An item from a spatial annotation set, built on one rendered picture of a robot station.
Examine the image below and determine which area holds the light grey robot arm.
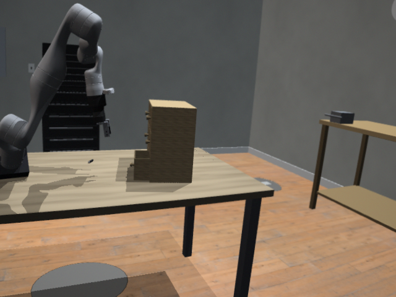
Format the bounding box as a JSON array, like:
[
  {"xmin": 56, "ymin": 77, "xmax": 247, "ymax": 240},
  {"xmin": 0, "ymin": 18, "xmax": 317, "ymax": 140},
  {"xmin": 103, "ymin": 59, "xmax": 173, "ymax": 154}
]
[{"xmin": 0, "ymin": 4, "xmax": 103, "ymax": 170}]

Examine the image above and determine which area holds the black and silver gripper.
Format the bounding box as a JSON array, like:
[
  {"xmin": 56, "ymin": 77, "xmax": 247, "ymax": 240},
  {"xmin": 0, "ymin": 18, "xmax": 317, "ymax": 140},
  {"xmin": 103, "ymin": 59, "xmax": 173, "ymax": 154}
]
[{"xmin": 86, "ymin": 83, "xmax": 114, "ymax": 137}]

